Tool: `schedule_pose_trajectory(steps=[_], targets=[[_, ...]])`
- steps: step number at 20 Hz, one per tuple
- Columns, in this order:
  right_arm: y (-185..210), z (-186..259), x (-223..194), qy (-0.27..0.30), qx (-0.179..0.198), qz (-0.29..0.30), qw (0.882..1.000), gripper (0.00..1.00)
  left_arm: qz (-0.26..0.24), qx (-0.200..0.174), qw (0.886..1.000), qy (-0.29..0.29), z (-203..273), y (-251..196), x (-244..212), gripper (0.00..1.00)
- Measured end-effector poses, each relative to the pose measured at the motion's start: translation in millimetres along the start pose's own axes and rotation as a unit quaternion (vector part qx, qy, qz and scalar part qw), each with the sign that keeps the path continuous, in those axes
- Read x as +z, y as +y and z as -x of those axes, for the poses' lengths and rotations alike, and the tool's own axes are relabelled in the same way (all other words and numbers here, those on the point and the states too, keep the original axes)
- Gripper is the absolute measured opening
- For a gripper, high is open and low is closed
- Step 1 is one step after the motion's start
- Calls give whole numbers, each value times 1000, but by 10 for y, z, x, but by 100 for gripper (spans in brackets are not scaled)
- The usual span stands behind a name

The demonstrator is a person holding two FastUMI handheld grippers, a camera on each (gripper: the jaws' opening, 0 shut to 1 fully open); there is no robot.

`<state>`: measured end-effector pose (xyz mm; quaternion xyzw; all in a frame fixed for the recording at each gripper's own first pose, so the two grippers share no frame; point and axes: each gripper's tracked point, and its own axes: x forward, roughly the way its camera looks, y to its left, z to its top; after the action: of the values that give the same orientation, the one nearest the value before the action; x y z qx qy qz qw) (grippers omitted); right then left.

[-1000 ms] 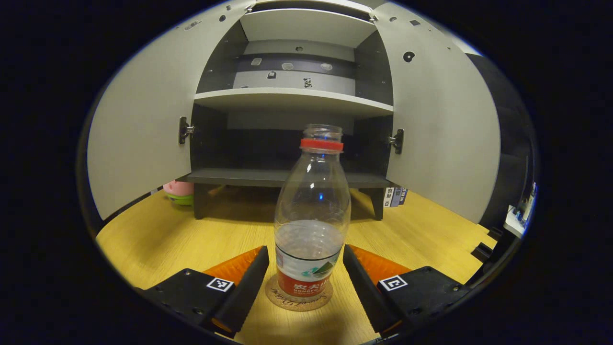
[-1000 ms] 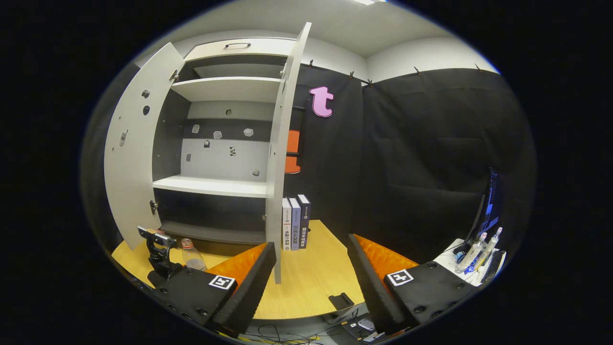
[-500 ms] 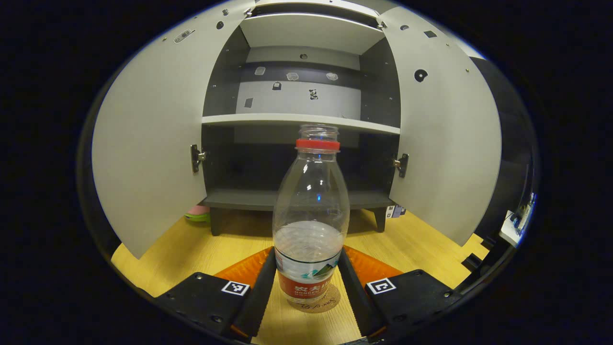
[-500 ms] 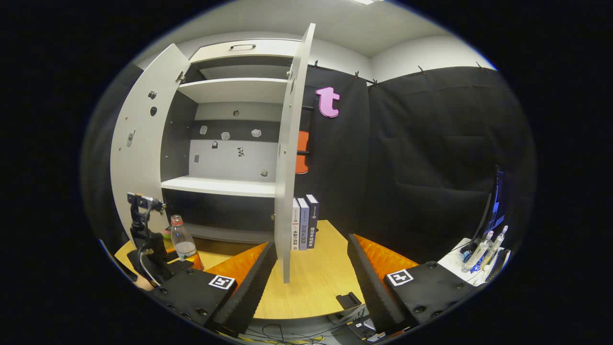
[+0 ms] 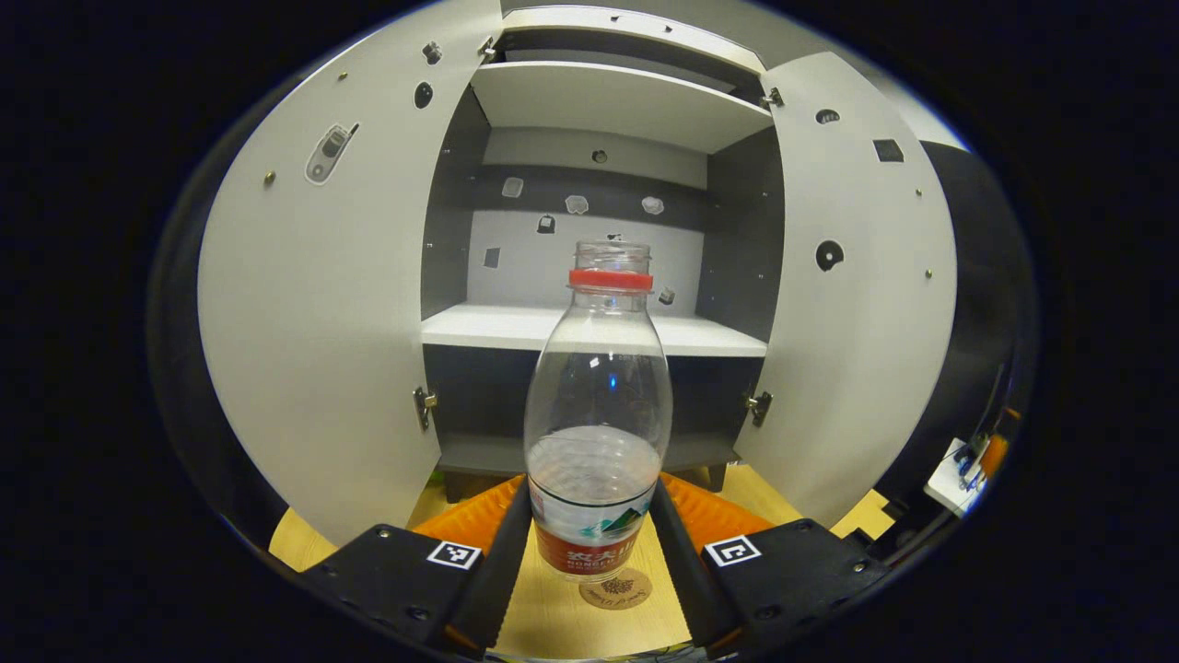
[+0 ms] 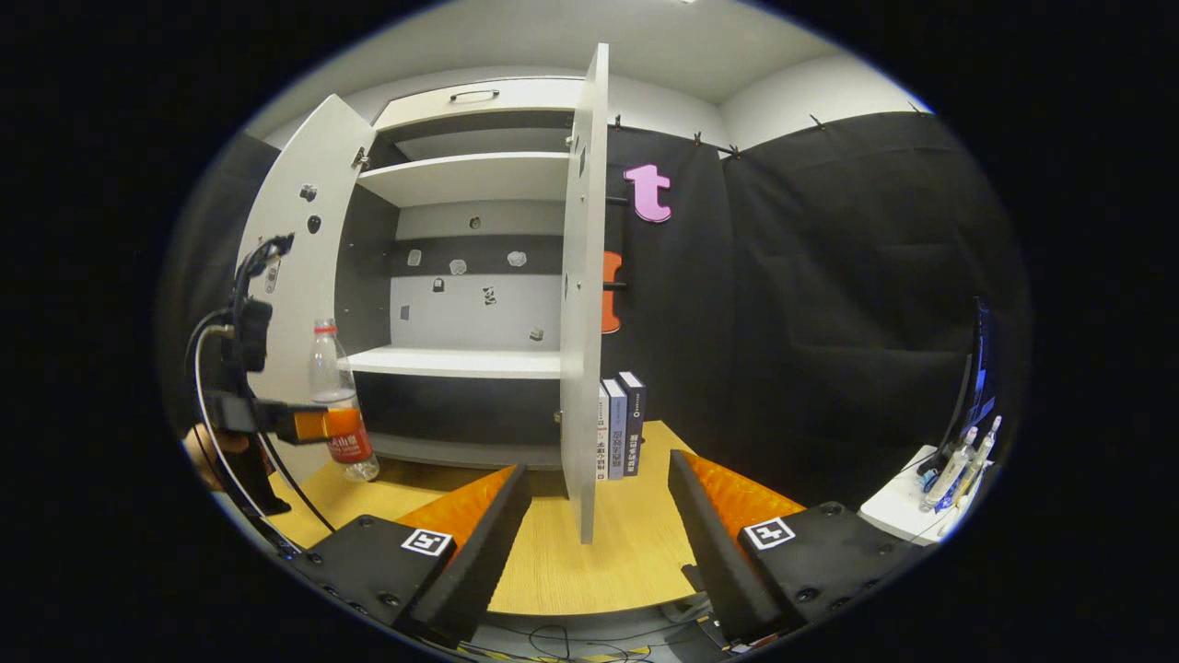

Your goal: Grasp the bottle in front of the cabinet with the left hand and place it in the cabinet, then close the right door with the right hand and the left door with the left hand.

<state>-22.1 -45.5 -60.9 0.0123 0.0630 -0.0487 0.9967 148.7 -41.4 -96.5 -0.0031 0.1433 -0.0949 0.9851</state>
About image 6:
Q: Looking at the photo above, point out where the dark computer monitor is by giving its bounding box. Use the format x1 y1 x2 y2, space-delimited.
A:
938 295 1001 472

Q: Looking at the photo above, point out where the white and grey cabinet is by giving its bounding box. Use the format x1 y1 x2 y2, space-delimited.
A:
333 76 590 471

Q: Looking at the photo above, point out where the clear red label water bottle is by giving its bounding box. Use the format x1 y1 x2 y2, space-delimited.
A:
309 318 380 483

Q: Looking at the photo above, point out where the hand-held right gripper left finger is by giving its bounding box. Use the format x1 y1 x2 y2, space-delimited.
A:
274 463 535 647

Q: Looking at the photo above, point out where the grey-blue book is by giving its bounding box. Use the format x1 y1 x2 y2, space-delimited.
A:
602 378 629 481

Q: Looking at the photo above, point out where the black backdrop cloth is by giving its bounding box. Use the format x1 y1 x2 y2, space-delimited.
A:
158 110 1031 517

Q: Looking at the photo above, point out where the black and white gripper cable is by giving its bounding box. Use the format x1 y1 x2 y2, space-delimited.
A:
187 235 337 537

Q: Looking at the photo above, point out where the dark navy book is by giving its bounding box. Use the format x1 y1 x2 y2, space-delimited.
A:
617 371 648 477

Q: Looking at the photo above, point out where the white cabinet drawer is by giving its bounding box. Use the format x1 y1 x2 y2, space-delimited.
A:
373 78 586 130

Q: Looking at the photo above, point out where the white tube bottle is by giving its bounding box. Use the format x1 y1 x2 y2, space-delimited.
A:
921 425 980 513
958 415 1004 491

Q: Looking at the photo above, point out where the white cabinet door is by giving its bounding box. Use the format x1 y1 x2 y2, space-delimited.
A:
235 94 377 480
559 42 611 544

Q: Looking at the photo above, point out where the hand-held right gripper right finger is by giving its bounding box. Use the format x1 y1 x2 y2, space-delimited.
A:
668 449 925 646

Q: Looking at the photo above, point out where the white cabinet shelf board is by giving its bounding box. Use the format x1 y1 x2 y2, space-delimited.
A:
339 345 563 380
356 152 572 208

